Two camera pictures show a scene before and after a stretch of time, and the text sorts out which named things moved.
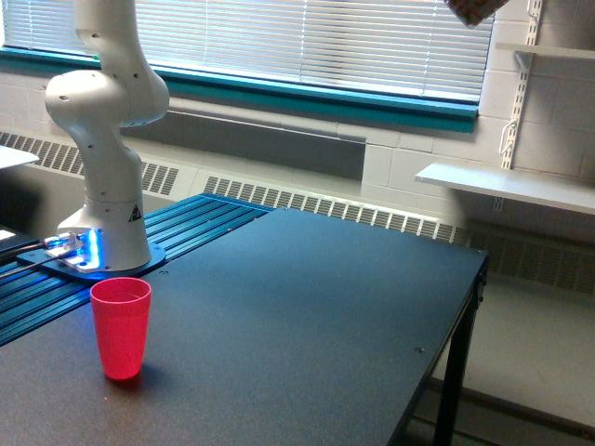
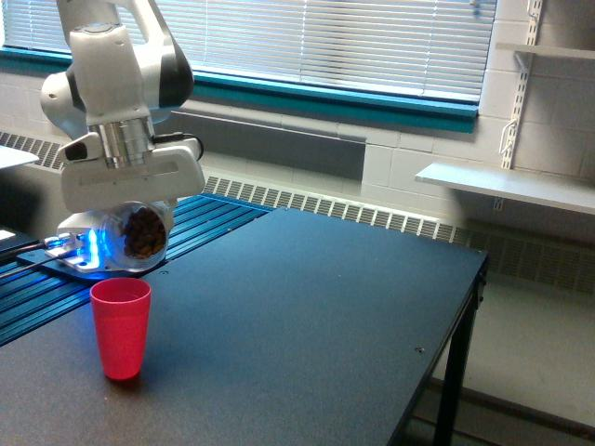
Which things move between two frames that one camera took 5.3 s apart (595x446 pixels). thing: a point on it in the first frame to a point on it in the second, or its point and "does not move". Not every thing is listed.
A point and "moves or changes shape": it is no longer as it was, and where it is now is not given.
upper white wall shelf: [564, 52] does not move
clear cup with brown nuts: [471, 12] moves or changes shape
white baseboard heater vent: [528, 257] does not move
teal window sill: [261, 94] does not move
